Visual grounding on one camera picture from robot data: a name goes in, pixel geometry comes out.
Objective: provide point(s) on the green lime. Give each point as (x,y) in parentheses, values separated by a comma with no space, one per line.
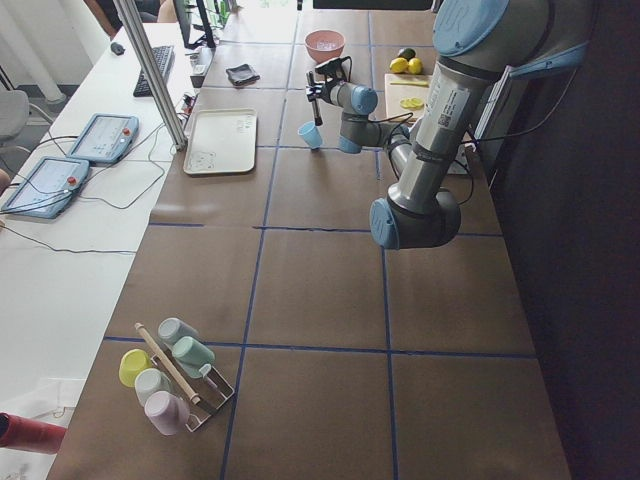
(406,53)

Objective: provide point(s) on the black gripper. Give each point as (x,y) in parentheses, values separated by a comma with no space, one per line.
(325,91)

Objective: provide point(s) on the yellow lemon near board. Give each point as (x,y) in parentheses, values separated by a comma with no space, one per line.
(398,65)

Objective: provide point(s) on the far blue teach pendant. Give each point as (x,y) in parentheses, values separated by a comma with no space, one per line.
(105,139)

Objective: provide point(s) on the pale white cup on rack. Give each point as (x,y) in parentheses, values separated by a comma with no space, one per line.
(150,381)

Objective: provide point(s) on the yellow cup on rack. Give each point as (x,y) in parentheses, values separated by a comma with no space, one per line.
(132,363)

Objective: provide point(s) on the pink bowl of ice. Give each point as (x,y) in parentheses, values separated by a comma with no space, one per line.
(323,45)

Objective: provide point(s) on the aluminium frame post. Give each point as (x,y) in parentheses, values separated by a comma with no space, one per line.
(135,30)

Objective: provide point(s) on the blue teach pendant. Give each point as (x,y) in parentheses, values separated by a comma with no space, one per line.
(105,139)
(49,188)

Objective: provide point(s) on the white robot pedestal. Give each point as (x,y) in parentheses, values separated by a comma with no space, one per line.
(460,164)

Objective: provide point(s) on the steel muddler black tip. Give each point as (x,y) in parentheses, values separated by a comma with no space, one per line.
(313,91)

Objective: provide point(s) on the light blue plastic cup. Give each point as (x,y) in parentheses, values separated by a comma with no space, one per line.
(310,134)

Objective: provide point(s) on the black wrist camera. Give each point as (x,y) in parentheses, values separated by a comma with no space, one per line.
(335,69)

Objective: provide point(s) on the grey-green cup on rack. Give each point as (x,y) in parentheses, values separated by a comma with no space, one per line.
(173,329)

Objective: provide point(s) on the lemon slices stack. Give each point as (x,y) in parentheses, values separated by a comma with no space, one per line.
(411,103)

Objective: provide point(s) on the red bottle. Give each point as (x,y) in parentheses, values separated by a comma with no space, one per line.
(30,435)

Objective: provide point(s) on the mint cup on rack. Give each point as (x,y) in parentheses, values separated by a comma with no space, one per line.
(192,355)

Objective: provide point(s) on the wooden cutting board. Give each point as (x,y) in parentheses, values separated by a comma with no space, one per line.
(394,93)

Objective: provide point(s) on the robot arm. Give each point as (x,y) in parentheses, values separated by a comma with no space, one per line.
(475,42)

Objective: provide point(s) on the yellow plastic knife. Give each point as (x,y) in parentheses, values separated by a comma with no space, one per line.
(417,83)

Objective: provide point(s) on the grey folded cloth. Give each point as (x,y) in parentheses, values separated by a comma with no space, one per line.
(242,75)

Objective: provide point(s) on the black monitor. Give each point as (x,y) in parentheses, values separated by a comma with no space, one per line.
(195,27)

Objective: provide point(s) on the black computer mouse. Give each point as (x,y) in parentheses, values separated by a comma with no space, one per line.
(117,48)

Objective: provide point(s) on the cream bear tray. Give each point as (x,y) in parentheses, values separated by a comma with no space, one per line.
(222,141)

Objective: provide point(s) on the metal cup rack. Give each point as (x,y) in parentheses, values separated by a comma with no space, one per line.
(205,396)

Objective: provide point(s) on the pink cup on rack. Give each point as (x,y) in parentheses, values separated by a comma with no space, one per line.
(167,412)

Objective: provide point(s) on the near blue teach pendant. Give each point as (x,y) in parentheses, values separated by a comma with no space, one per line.
(49,188)

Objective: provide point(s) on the yellow lemon far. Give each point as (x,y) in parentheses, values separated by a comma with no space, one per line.
(414,66)

